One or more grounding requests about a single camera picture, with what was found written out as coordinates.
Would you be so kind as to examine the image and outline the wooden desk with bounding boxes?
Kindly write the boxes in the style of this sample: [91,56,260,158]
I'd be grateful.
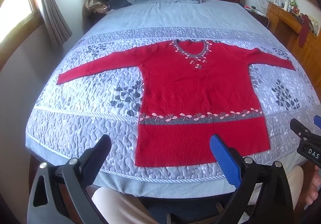
[266,3,321,85]

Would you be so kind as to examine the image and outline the grey curtain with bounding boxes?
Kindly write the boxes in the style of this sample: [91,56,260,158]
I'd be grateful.
[26,0,73,47]

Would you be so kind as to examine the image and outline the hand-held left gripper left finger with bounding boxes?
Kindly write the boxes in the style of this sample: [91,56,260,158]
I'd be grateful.
[27,135,112,224]

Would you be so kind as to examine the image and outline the person's right hand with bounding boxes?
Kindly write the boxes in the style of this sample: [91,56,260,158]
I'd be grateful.
[306,166,321,206]

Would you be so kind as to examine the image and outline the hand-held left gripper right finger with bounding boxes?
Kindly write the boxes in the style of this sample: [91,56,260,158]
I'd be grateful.
[210,135,294,224]

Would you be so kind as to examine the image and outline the bottles on desk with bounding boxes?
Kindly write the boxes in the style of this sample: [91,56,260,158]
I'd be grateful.
[275,0,298,13]

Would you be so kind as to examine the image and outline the red knitted sweater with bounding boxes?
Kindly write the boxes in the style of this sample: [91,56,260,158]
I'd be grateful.
[56,39,297,168]

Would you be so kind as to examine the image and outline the person's left leg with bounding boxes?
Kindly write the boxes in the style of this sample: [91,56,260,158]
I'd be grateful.
[91,186,157,224]

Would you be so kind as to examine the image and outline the window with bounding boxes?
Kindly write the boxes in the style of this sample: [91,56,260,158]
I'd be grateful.
[0,0,43,47]

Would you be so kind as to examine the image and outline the blue leaf-print quilted bedspread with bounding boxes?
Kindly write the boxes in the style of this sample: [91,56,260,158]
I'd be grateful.
[25,0,321,199]

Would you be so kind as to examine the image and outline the beige patterned cloth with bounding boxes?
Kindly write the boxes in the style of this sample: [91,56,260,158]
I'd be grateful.
[85,0,111,14]

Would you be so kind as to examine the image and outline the dark red hanging cloth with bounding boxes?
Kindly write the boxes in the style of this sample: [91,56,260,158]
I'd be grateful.
[298,14,312,48]

